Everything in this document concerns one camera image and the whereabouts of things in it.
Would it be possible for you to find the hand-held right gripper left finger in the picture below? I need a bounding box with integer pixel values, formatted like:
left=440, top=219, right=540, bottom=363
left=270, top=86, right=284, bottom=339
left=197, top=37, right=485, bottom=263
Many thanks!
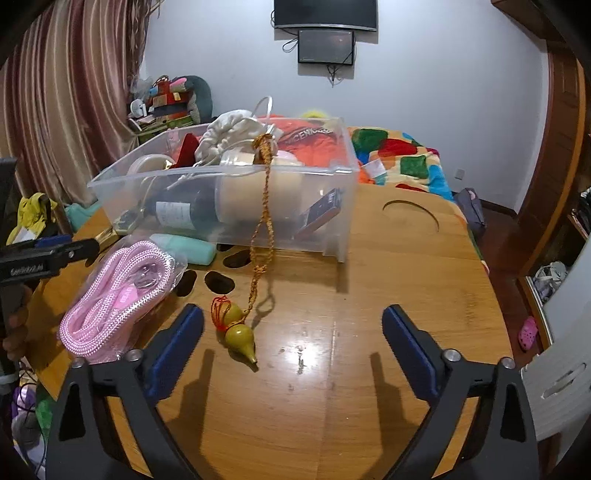
left=46, top=304, right=206, bottom=480

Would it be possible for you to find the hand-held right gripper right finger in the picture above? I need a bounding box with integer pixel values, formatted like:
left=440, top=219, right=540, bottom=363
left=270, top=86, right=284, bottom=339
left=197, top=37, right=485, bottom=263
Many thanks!
left=382, top=304, right=541, bottom=480

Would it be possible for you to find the pink rope packet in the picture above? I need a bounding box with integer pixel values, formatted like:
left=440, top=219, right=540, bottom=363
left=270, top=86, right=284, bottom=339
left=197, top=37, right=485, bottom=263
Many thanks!
left=59, top=239, right=188, bottom=363

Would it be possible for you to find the yellow gourd pendant with cord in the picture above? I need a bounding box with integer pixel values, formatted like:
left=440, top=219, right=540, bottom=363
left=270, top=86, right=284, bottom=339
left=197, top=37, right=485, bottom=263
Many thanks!
left=211, top=134, right=278, bottom=372

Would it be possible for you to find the white tape roll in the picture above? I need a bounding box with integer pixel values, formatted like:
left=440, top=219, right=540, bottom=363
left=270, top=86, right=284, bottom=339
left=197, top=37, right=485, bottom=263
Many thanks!
left=127, top=154, right=169, bottom=176

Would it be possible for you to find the dark green glass bottle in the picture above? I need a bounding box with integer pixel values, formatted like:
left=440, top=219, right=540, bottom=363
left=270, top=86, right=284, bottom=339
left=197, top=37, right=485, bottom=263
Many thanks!
left=139, top=182, right=222, bottom=232

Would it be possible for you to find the red cloth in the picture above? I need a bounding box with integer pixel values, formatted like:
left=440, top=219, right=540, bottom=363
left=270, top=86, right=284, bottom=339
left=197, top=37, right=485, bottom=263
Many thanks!
left=172, top=134, right=204, bottom=169

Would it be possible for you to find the clear plastic storage bin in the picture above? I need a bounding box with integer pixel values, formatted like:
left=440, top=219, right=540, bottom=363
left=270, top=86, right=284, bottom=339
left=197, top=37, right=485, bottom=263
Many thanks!
left=87, top=116, right=361, bottom=264

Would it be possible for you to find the small rectangular box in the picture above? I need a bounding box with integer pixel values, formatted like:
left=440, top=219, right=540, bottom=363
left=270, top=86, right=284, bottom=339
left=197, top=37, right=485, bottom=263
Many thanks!
left=294, top=187, right=345, bottom=241

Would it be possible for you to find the beige cylinder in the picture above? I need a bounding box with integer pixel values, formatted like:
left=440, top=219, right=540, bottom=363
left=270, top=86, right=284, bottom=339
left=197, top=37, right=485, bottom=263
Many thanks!
left=217, top=150, right=308, bottom=224

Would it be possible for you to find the white drawstring bag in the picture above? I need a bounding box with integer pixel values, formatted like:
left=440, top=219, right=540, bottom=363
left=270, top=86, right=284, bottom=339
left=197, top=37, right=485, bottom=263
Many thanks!
left=193, top=110, right=283, bottom=167

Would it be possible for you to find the person's left hand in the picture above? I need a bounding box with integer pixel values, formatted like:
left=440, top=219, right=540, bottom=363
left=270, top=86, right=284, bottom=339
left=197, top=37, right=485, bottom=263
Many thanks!
left=0, top=284, right=34, bottom=367

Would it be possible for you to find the yellow cloth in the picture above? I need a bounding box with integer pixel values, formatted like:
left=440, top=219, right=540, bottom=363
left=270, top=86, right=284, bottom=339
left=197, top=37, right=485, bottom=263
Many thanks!
left=17, top=193, right=58, bottom=241

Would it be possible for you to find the wooden desk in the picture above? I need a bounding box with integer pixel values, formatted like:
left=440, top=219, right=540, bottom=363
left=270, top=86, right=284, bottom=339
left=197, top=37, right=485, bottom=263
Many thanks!
left=25, top=182, right=515, bottom=478

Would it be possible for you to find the teal soft case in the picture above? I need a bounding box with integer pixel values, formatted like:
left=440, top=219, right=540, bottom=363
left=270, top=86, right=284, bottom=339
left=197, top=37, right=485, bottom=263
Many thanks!
left=148, top=233, right=218, bottom=266

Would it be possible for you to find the pink shoe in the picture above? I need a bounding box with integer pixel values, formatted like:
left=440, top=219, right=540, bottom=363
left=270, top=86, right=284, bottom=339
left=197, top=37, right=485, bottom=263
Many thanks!
left=518, top=316, right=540, bottom=352

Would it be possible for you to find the pink striped curtain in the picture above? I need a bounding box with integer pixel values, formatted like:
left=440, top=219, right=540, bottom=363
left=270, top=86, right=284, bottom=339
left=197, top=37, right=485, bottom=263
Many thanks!
left=0, top=0, right=153, bottom=217

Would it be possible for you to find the green printed box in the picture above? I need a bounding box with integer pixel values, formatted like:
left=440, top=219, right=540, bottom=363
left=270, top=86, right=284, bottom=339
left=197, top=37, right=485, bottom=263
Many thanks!
left=136, top=115, right=195, bottom=144

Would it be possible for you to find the grey bag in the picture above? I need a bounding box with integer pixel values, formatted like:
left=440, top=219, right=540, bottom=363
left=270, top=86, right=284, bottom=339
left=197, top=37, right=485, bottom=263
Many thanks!
left=455, top=187, right=486, bottom=241

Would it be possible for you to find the pile of clothes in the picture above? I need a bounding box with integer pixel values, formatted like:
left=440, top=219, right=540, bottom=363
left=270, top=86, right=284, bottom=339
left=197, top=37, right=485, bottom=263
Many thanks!
left=531, top=261, right=568, bottom=301

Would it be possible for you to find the pile of stuffed toys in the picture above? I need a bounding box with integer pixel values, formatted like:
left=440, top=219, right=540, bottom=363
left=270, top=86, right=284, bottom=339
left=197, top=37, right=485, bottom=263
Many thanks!
left=131, top=74, right=213, bottom=127

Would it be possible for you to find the colourful patchwork quilt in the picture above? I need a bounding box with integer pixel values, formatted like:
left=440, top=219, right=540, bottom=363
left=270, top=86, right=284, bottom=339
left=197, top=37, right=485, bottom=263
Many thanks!
left=346, top=126, right=455, bottom=201

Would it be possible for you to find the orange blanket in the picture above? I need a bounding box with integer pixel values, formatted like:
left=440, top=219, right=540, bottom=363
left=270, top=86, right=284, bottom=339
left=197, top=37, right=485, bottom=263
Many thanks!
left=259, top=115, right=377, bottom=185

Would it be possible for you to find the black curved television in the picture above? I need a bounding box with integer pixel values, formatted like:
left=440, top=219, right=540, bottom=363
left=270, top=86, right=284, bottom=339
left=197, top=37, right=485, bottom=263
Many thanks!
left=273, top=0, right=378, bottom=32

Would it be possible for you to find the small black wall screen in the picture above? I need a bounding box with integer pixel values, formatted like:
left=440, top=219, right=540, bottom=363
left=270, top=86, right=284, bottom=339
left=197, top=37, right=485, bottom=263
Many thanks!
left=297, top=28, right=356, bottom=65

